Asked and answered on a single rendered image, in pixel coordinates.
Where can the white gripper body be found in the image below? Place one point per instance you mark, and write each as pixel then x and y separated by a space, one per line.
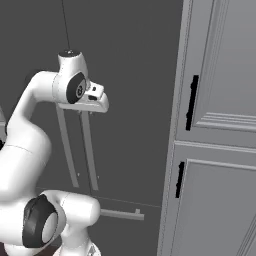
pixel 86 105

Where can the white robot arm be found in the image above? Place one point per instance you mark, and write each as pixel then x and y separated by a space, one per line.
pixel 23 156

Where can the dark grey fridge door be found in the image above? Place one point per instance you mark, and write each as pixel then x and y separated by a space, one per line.
pixel 30 33
pixel 133 83

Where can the dark grey fridge drawer front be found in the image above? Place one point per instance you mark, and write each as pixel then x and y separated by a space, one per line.
pixel 133 236

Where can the grey cupboard door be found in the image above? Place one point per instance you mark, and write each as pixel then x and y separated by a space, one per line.
pixel 213 213
pixel 230 66

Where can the grey tall cupboard frame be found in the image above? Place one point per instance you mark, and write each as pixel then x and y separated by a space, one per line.
pixel 170 173

